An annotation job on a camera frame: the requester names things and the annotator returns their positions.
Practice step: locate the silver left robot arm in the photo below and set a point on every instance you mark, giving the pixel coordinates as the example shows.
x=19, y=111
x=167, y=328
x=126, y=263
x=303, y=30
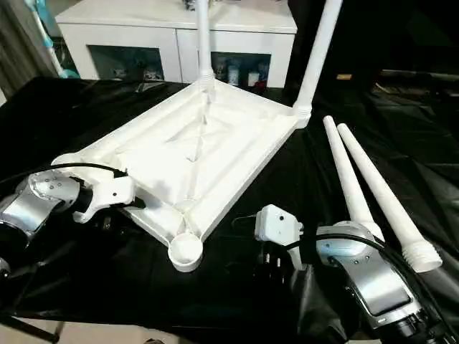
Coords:
x=32, y=208

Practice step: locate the black mat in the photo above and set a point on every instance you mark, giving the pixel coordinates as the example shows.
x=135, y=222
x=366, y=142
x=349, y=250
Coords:
x=64, y=115

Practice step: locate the light blue plastic item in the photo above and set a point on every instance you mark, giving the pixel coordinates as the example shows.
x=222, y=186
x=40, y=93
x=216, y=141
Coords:
x=50, y=36

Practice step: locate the white plastic table top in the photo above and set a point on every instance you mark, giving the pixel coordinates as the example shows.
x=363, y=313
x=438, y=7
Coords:
x=201, y=150

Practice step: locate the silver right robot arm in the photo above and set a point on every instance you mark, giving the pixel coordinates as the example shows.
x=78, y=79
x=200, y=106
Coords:
x=373, y=279

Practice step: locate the white plastic table leg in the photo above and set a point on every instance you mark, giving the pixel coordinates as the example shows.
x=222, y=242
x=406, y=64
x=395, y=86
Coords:
x=315, y=57
x=204, y=43
x=348, y=172
x=384, y=197

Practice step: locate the grey curtain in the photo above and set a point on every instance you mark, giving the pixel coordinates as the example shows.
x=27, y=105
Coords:
x=18, y=43

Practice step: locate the white cabinet with glass doors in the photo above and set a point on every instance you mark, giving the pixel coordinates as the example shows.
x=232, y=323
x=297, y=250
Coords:
x=143, y=21

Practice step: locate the small white bottle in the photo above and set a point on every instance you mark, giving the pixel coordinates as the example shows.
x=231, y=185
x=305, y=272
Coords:
x=233, y=74

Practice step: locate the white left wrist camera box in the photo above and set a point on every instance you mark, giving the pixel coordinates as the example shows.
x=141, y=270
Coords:
x=107, y=193

